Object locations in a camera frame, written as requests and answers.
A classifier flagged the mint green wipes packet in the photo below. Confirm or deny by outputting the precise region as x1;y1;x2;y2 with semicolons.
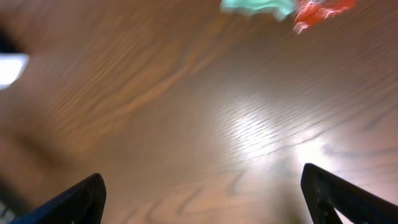
220;0;296;21

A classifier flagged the white barcode scanner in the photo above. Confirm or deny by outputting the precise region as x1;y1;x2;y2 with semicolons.
0;53;30;90

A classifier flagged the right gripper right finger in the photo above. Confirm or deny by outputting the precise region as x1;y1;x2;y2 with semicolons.
300;163;397;224

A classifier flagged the orange snack bar wrapper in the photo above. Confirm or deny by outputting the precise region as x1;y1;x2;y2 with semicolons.
293;0;357;34

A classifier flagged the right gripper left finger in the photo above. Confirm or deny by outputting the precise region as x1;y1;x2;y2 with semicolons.
10;173;106;224

